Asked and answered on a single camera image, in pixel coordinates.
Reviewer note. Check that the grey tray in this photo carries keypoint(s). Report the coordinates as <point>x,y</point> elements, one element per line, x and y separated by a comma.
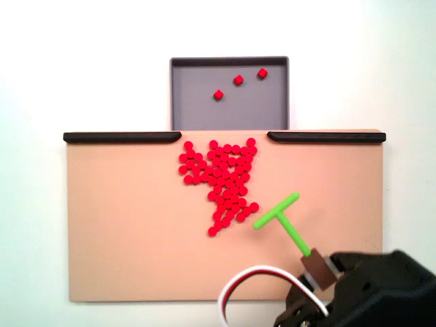
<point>194,109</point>

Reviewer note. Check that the black edge rail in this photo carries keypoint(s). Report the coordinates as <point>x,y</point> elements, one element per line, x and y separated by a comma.
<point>119,137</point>
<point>327,137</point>

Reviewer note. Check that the beige board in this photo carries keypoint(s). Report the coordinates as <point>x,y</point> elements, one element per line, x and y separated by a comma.
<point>119,221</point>

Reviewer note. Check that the green T pusher brown block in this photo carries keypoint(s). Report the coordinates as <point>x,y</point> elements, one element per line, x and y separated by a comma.
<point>293,234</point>

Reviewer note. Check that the red cube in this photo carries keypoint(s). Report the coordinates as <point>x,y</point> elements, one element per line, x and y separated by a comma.
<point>218,94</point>
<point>262,73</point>
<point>238,79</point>

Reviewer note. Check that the red round granule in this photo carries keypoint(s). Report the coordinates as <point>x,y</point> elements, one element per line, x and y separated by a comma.
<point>227,204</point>
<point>213,180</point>
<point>225,157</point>
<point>251,142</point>
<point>190,163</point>
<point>183,169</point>
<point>249,158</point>
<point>212,231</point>
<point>211,155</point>
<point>198,157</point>
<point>235,197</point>
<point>252,150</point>
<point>246,176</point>
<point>241,160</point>
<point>227,194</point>
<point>240,217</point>
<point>238,182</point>
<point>218,225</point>
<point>247,211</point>
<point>230,214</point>
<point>209,169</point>
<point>233,176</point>
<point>218,189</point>
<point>197,178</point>
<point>229,184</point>
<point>188,179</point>
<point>235,148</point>
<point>217,172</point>
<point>220,182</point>
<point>223,166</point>
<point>244,150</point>
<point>217,215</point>
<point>191,153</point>
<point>232,161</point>
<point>235,206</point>
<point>247,167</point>
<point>219,199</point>
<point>188,145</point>
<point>239,169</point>
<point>243,190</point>
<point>217,161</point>
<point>254,206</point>
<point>203,164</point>
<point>235,189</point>
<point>225,174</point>
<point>219,206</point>
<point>219,148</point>
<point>225,222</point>
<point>205,176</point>
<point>242,202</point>
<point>183,157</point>
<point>213,144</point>
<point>197,171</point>
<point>212,195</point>
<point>227,148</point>

